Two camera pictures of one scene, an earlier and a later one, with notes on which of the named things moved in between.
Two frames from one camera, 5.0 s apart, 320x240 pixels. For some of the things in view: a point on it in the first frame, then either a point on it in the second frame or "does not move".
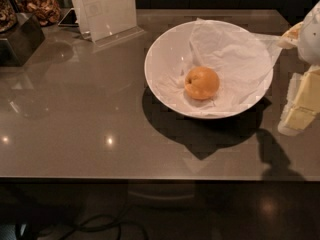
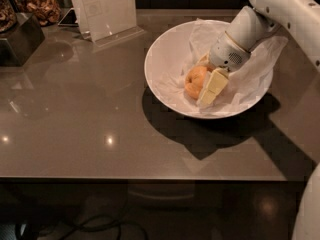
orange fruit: x=201 y=83 does not move
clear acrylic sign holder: x=107 y=12 does not move
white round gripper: x=310 y=35 -> x=226 y=54
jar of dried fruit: x=42 y=2 does not move
